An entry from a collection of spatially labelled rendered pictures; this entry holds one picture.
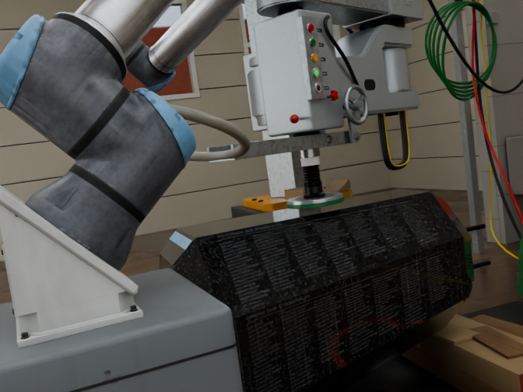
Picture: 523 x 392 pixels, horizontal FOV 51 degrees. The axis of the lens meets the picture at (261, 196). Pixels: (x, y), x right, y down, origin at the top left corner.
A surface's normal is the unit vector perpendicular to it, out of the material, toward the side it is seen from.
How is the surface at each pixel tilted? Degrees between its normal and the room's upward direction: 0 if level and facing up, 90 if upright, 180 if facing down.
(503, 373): 90
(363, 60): 90
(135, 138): 87
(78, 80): 79
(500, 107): 90
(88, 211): 70
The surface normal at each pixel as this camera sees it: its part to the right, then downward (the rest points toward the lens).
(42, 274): 0.42, 0.04
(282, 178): -0.67, 0.16
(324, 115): 0.73, -0.04
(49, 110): 0.04, 0.46
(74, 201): 0.20, -0.53
